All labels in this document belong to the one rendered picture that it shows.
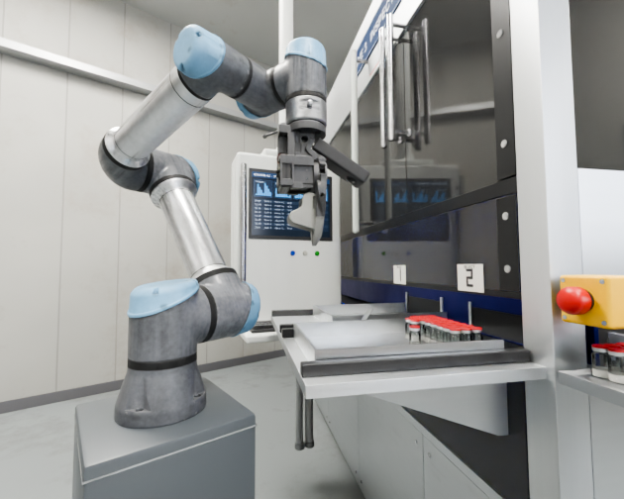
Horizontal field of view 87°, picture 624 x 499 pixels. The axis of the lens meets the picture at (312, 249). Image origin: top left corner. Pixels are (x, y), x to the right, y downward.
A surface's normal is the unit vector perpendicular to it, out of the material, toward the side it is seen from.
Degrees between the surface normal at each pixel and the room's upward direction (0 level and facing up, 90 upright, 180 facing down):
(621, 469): 90
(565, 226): 90
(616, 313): 90
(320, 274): 90
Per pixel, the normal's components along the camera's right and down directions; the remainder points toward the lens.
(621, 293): 0.19, -0.06
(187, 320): 0.80, -0.04
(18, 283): 0.61, -0.04
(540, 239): -0.98, 0.00
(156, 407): 0.30, -0.35
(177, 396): 0.68, -0.34
